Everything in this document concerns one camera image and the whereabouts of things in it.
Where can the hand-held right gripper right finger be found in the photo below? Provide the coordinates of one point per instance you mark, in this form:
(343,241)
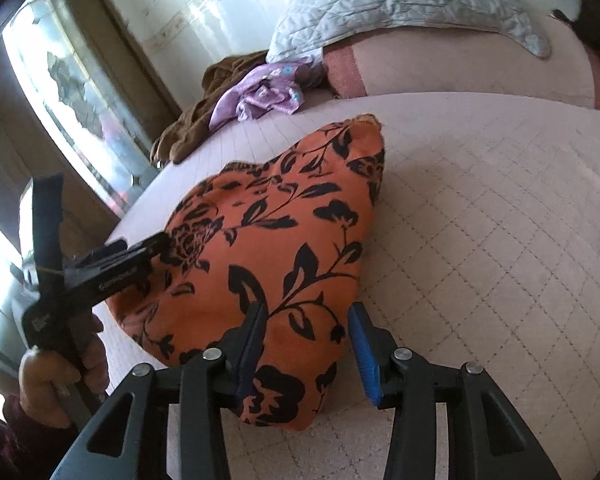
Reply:
(366,355)

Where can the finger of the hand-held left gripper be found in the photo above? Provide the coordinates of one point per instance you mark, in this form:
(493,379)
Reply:
(112,282)
(125,252)

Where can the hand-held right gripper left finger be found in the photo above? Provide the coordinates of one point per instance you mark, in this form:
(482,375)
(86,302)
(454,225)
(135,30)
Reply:
(252,350)

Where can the orange black floral garment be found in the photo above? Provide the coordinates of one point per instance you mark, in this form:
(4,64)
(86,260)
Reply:
(280,240)

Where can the person's left forearm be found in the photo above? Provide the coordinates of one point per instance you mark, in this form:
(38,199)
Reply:
(15,445)

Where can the person's left hand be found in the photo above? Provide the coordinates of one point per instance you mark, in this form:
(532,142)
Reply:
(45,375)

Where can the brown cloth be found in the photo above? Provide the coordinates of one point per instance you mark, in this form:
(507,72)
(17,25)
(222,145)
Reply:
(195,127)

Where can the white quilted bed cover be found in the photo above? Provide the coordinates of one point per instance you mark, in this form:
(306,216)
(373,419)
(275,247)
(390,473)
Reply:
(480,260)

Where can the purple printed cloth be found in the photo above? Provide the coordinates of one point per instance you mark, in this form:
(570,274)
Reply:
(260,95)

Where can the pink blanket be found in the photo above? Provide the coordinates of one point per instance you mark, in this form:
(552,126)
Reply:
(480,65)

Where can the grey quilted pillow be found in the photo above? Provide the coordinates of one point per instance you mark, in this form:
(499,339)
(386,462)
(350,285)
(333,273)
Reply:
(390,5)

